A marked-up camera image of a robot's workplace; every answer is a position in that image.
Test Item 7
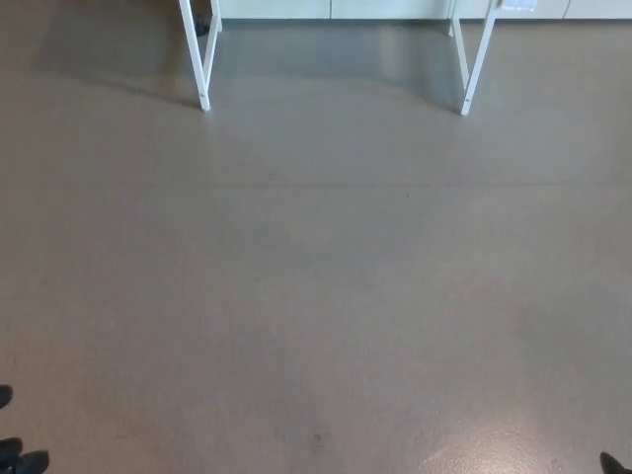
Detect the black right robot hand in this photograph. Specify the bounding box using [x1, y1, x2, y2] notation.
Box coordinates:
[599, 451, 632, 474]

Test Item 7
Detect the white cabinet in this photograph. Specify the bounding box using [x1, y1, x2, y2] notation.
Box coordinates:
[219, 0, 632, 22]

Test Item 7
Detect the white table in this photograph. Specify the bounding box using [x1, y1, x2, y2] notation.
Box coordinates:
[178, 0, 500, 118]

